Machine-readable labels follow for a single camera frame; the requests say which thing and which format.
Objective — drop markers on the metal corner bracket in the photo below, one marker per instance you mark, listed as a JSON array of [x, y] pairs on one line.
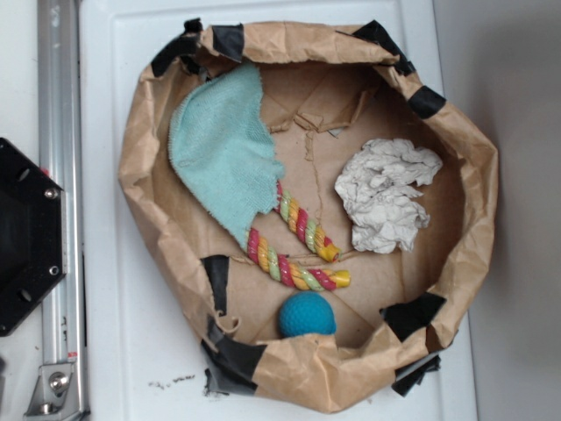
[[55, 395]]

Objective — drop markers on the light blue cloth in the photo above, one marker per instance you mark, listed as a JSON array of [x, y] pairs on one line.
[[223, 152]]

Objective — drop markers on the crumpled white paper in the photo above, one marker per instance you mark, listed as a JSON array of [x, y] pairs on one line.
[[379, 186]]

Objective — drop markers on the blue dimpled ball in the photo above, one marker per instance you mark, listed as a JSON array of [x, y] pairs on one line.
[[305, 313]]

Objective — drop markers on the brown paper bag bin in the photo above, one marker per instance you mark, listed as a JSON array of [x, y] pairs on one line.
[[327, 91]]

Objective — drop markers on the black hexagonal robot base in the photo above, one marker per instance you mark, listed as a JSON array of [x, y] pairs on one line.
[[31, 237]]

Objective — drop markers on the aluminium extrusion rail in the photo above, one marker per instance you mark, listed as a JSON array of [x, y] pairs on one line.
[[64, 309]]

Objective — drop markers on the multicolour twisted rope toy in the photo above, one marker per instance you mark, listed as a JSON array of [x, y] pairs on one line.
[[312, 235]]

